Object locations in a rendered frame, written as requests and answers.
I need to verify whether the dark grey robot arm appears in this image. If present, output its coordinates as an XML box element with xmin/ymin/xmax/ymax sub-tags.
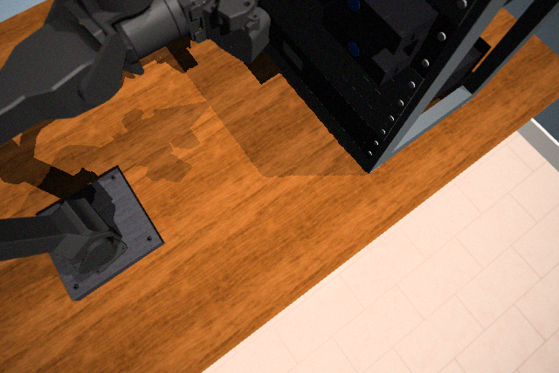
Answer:
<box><xmin>0</xmin><ymin>0</ymin><xmax>271</xmax><ymax>274</ymax></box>

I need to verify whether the black metal rack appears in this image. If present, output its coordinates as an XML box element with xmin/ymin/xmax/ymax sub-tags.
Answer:
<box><xmin>258</xmin><ymin>0</ymin><xmax>559</xmax><ymax>174</ymax></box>

